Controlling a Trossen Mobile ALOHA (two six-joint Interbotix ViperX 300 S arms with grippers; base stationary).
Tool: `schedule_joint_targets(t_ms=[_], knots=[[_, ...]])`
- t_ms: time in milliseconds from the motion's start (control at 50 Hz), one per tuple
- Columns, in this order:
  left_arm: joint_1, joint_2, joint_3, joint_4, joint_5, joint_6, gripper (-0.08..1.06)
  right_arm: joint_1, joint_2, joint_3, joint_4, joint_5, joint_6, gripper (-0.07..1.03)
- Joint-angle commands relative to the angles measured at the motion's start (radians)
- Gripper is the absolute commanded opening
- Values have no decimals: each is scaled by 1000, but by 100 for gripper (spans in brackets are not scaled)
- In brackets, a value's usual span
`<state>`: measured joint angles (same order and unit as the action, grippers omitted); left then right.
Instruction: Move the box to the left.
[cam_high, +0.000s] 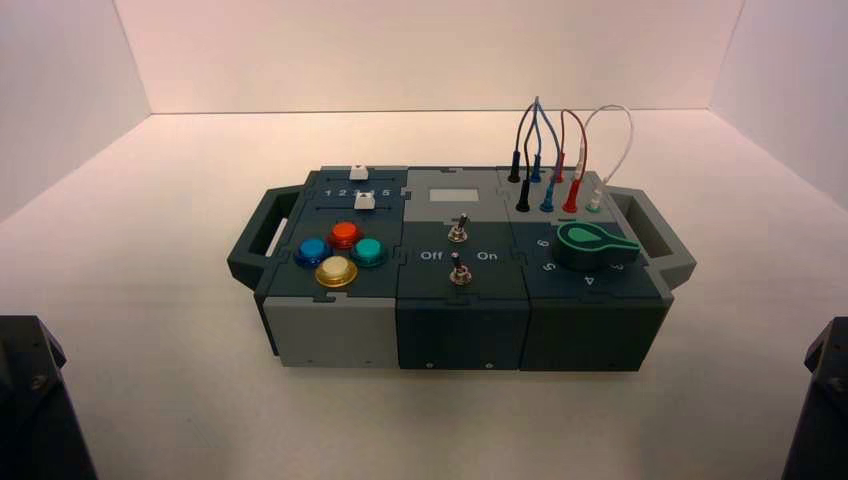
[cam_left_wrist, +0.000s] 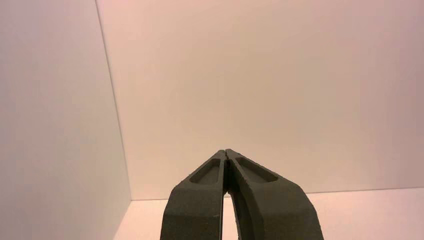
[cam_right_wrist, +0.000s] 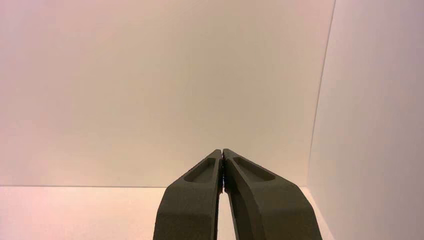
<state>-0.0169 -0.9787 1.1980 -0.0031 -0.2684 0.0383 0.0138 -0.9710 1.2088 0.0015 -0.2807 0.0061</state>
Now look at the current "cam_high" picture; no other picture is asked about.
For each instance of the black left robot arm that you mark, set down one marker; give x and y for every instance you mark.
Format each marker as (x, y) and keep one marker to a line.
(33, 411)

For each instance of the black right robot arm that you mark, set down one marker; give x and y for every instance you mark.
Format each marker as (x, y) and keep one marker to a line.
(821, 411)

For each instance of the grey modular control box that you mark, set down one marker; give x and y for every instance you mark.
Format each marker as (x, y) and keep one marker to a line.
(457, 324)

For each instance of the grey display window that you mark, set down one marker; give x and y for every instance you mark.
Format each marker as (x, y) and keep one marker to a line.
(454, 195)

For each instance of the teal push button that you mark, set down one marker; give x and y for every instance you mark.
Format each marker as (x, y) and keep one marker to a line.
(368, 251)

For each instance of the white slider knob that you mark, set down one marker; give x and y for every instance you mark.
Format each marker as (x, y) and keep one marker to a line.
(364, 200)
(358, 172)

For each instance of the red push button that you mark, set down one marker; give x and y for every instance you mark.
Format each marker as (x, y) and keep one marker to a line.
(345, 234)

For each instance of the yellow push button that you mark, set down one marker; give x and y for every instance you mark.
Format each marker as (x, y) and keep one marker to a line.
(336, 270)

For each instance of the blue push button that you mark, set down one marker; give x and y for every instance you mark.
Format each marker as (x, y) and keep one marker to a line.
(312, 251)

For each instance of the green rotary knob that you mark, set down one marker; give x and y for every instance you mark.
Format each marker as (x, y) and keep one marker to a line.
(591, 245)

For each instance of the metal toggle switch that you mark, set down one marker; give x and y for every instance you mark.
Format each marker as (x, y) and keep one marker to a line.
(458, 228)
(459, 270)

